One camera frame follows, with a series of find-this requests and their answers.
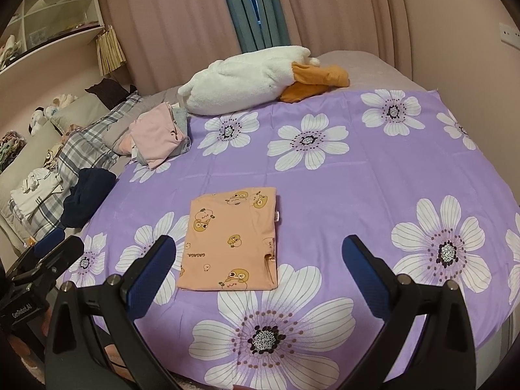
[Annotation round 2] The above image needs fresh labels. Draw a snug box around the pink folded garment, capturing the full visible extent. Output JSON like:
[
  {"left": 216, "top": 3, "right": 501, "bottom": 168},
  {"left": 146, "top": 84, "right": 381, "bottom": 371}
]
[{"left": 117, "top": 101, "right": 184, "bottom": 170}]

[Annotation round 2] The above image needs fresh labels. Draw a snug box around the purple floral bed sheet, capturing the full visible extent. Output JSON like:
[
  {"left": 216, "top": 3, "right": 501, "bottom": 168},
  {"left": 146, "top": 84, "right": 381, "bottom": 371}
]
[{"left": 65, "top": 89, "right": 519, "bottom": 389}]

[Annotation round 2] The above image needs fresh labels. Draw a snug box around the white wall socket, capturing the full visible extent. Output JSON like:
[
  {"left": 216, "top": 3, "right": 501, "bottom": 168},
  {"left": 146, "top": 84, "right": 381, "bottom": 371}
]
[{"left": 499, "top": 23, "right": 520, "bottom": 49}]

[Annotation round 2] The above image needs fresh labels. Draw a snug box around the pink curtain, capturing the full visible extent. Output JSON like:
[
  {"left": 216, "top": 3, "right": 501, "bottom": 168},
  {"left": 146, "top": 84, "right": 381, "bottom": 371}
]
[{"left": 98, "top": 0, "right": 520, "bottom": 94}]

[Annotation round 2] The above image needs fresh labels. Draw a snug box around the white bookshelf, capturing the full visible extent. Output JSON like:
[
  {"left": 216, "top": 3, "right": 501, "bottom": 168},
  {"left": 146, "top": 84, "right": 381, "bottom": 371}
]
[{"left": 1, "top": 0, "right": 104, "bottom": 71}]

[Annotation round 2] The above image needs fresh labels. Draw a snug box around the dark navy garment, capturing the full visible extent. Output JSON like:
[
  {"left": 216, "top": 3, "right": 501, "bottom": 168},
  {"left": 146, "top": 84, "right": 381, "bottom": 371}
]
[{"left": 60, "top": 167, "right": 117, "bottom": 229}]

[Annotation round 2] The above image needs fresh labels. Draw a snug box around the blue curtain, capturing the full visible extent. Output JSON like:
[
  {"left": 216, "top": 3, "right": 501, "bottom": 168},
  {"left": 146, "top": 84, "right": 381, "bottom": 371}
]
[{"left": 226, "top": 0, "right": 291, "bottom": 53}]

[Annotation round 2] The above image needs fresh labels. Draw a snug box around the plaid pillow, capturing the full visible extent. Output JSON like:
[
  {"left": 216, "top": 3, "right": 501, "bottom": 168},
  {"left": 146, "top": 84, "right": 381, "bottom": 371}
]
[{"left": 1, "top": 93, "right": 142, "bottom": 242}]

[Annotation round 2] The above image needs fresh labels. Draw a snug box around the orange duck print garment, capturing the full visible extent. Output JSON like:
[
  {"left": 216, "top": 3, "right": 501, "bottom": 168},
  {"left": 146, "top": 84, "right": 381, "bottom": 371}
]
[{"left": 177, "top": 187, "right": 278, "bottom": 292}]

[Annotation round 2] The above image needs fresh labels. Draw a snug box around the white goose plush toy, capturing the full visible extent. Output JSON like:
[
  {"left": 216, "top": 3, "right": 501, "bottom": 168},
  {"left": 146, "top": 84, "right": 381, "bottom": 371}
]
[{"left": 177, "top": 46, "right": 350, "bottom": 116}]

